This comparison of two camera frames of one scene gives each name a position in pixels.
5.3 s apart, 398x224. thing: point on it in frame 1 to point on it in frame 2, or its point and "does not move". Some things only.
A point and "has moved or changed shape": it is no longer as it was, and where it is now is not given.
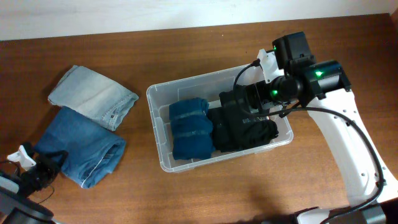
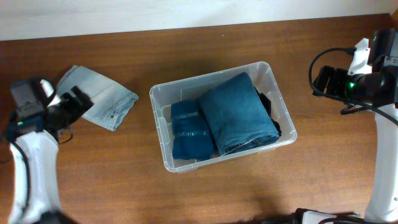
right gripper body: [265, 93] to [336, 83]
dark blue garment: [191, 129] does not move
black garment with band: [256, 129] has moved or changed shape
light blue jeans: [102, 99] does not move
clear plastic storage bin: [204, 86] does not move
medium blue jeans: [94, 151] to [238, 118]
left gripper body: [45, 170] to [73, 106]
